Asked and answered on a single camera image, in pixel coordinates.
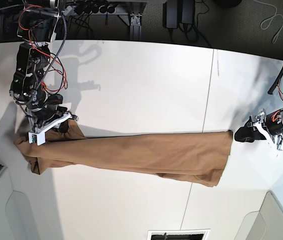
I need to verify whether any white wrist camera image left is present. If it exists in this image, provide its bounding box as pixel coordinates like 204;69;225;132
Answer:
29;132;46;146

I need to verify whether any brown t-shirt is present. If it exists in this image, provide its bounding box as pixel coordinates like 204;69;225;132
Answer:
14;120;233;187

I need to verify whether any left grey monitor back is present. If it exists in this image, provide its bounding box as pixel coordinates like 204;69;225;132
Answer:
0;167;40;240

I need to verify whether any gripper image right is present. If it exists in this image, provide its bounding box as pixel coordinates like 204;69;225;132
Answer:
234;108;283;151

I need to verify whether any black power adapter box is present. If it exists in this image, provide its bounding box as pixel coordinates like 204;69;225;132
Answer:
163;0;195;29

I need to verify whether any black power strip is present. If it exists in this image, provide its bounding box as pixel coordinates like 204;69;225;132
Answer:
73;0;119;15

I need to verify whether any aluminium frame post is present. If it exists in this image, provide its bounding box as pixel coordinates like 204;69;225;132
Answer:
129;13;143;41

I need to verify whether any grey coiled cable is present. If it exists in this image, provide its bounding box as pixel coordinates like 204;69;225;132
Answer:
260;0;283;45

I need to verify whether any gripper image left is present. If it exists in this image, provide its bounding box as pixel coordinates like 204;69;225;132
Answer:
26;106;79;133

